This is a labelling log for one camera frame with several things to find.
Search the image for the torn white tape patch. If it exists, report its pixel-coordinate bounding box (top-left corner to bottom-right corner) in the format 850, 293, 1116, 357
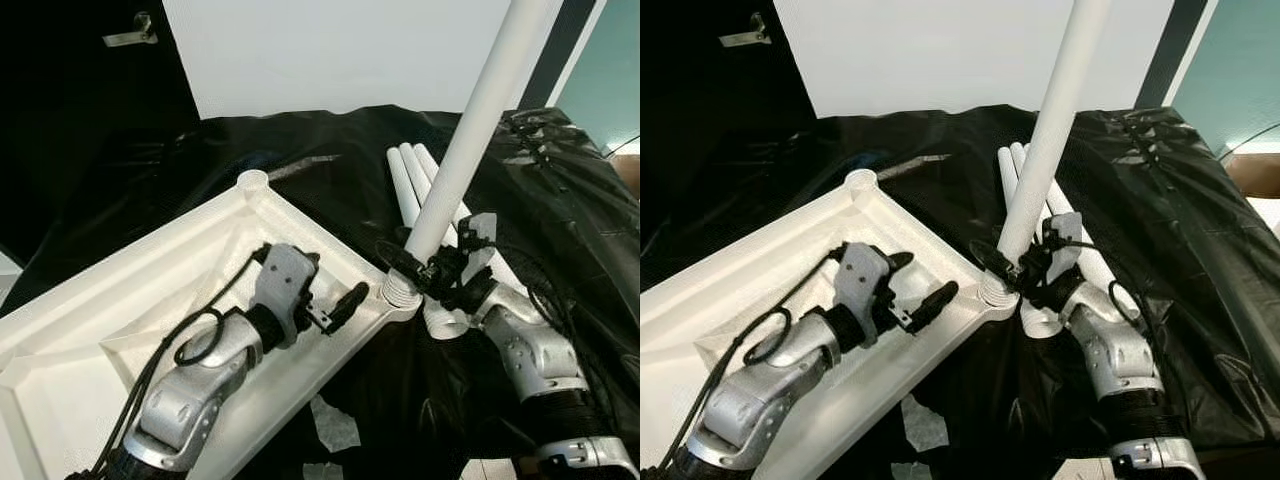
310, 395, 363, 453
903, 395, 951, 453

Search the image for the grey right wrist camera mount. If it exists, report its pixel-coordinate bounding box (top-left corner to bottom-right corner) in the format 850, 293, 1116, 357
460, 212, 499, 269
1040, 212, 1079, 269

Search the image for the silver door handle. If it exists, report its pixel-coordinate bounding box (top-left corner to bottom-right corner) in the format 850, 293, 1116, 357
102, 12, 159, 48
718, 12, 773, 48

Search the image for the black vertical frame post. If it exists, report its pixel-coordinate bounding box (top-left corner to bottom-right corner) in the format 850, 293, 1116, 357
517, 0, 608, 111
1135, 0, 1209, 111

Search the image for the black door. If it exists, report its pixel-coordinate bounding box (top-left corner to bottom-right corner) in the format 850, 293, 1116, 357
640, 0, 816, 266
0, 0, 201, 266

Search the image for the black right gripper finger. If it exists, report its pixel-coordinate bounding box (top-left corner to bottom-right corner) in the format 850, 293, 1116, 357
966, 238, 1019, 291
375, 239, 429, 293

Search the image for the black plastic cover sheet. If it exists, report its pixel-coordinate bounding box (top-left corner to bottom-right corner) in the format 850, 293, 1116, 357
640, 105, 1280, 480
0, 105, 641, 480

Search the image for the brown wooden furniture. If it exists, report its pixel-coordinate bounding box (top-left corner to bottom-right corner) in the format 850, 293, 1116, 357
612, 152, 641, 196
1222, 150, 1280, 201

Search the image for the teal glass partition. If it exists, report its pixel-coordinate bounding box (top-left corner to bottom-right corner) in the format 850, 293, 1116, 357
1170, 0, 1280, 156
553, 0, 641, 156

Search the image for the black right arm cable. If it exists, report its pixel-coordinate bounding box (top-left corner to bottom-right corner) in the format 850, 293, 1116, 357
1060, 235, 1201, 441
470, 235, 611, 441

